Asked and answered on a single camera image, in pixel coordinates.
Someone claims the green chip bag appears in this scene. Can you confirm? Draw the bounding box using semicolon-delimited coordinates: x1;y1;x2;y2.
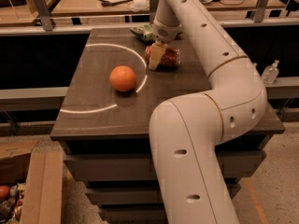
130;24;182;43

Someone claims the grey metal post middle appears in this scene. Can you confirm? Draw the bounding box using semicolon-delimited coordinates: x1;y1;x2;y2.
149;0;159;23

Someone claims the grey metal post right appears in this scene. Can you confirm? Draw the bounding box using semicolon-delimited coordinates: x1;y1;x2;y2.
252;0;269;22

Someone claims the clear sanitizer bottle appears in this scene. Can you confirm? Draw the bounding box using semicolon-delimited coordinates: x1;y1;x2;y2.
262;60;279;84

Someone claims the grey metal post left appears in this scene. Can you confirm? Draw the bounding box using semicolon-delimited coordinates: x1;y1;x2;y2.
33;0;54;32

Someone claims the red coke can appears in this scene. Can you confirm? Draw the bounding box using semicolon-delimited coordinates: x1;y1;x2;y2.
145;46;181;67

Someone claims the grey metal post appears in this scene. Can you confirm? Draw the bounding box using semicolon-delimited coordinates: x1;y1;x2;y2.
149;0;159;23
33;0;54;32
252;0;269;22

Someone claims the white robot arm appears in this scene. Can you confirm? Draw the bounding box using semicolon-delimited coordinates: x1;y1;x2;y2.
149;0;267;224

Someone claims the cardboard box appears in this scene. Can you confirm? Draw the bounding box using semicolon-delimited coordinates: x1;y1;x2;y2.
0;141;63;224

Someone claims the grey drawer cabinet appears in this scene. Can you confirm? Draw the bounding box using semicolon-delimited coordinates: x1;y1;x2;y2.
51;28;284;224

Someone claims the orange fruit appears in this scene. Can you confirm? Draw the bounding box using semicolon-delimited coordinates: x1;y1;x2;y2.
109;65;136;91

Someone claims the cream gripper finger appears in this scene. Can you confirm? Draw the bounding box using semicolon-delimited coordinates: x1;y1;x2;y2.
149;42;167;70

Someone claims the white face mask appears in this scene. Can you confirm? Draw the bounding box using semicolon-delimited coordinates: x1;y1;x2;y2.
128;0;150;11

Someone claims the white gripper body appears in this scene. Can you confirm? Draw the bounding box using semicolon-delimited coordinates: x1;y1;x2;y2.
152;18;179;44

